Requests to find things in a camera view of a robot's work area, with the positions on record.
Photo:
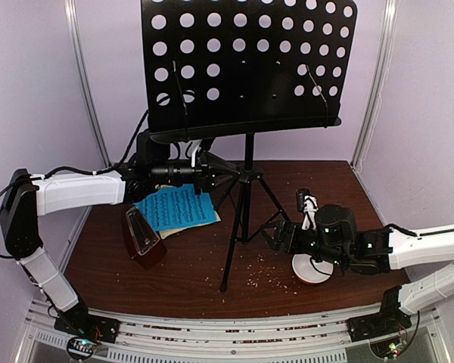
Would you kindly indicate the right aluminium corner post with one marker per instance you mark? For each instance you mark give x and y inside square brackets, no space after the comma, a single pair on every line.
[382,69]

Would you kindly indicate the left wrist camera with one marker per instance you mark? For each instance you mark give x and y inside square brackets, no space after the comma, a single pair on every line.
[196,148]

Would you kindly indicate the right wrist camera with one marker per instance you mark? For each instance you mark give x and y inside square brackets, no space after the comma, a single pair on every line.
[308,206]

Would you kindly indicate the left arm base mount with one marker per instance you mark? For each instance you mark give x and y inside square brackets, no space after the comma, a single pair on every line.
[96,328]

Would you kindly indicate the yellow sheet music paper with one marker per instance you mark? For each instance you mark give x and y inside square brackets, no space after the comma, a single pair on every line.
[189,227]

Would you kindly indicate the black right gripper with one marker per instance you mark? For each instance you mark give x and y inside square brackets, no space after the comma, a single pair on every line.
[286,235]

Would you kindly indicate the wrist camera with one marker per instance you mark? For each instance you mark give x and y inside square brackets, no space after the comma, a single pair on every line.
[308,206]
[196,148]

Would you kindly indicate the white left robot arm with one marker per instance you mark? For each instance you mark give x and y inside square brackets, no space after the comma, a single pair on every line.
[32,197]

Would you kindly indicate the left aluminium corner post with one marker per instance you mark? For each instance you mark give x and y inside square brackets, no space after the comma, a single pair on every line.
[92,117]

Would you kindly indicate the clear plastic metronome cover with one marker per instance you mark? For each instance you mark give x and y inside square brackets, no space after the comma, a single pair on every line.
[144,237]

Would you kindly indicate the white ceramic bowl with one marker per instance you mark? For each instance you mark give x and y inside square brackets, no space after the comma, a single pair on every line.
[310,272]

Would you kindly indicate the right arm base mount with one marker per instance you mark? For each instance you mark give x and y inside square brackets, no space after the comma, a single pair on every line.
[375,325]

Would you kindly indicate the red wooden metronome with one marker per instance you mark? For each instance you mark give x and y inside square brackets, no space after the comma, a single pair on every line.
[148,260]

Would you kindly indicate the black music stand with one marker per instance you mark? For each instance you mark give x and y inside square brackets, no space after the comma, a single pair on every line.
[231,69]

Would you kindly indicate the aluminium corner post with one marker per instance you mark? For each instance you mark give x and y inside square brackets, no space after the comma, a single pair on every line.
[92,117]
[382,69]

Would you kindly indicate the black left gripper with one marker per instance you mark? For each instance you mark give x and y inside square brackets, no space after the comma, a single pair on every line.
[204,175]

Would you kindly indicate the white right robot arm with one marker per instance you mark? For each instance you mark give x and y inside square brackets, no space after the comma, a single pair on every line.
[329,234]

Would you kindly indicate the blue paper sheet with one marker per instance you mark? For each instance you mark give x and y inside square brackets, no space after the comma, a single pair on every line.
[178,208]

